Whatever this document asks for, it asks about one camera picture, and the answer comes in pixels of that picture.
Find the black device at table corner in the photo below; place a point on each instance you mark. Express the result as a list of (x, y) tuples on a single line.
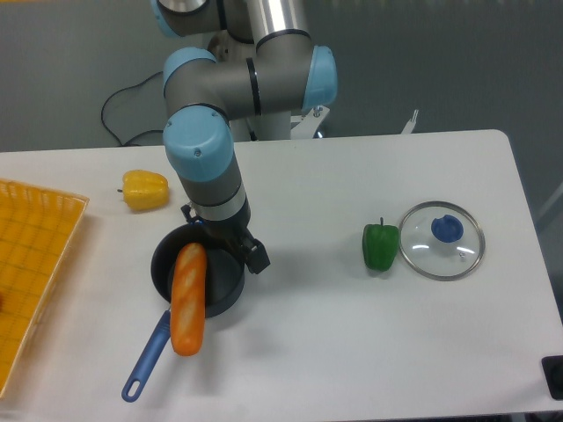
[(553, 370)]

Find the orange baguette bread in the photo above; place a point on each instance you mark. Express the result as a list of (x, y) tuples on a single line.
[(188, 309)]

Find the green bell pepper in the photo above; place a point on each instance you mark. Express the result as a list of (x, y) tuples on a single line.
[(379, 245)]

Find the yellow plastic basket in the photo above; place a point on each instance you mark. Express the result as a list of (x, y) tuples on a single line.
[(37, 227)]

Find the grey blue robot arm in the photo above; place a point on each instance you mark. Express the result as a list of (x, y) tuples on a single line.
[(203, 95)]

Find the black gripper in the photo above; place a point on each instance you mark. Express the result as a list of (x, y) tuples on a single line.
[(234, 232)]

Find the glass lid with blue knob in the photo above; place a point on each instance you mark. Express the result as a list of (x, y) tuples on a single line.
[(441, 241)]

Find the dark pot with blue handle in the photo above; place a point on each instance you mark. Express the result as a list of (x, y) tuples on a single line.
[(225, 280)]

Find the yellow bell pepper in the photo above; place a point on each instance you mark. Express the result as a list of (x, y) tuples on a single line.
[(144, 190)]

